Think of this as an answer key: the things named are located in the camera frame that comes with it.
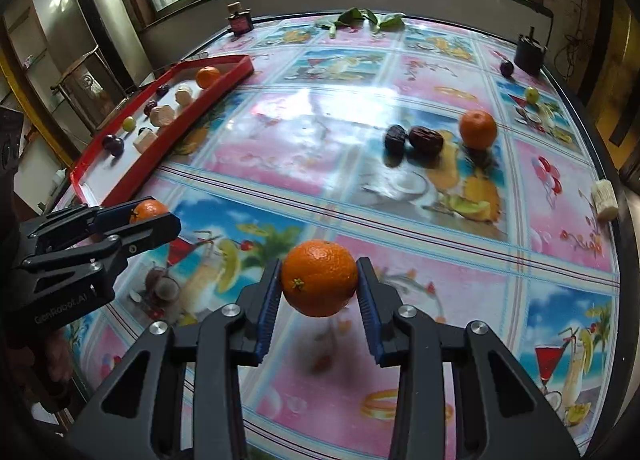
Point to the dark red bottle with cork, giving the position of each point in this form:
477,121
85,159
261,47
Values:
240,20

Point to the dark red date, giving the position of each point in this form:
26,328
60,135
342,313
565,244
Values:
395,140
149,108
162,90
426,140

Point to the small green fruit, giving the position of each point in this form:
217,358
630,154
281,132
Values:
531,95
129,124

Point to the tall silver appliance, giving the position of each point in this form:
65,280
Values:
97,5

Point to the dark purple plum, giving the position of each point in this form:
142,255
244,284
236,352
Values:
506,68
113,145

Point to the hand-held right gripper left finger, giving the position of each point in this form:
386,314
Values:
267,310

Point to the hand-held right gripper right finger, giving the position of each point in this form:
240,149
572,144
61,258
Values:
369,315

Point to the fruit printed plastic tablecloth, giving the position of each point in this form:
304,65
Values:
310,160

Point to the wooden chair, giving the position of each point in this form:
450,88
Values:
87,85

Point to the person's left hand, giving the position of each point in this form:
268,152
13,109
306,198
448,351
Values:
55,365

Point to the black round holder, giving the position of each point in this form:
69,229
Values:
529,55

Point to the red rimmed white tray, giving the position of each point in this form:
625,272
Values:
165,140

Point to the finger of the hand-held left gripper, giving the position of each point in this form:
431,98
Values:
112,217
155,232

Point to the orange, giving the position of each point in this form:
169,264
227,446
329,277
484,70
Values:
208,77
150,210
320,277
477,129

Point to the green vegetable leaf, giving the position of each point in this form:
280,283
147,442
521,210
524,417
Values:
350,16
390,21

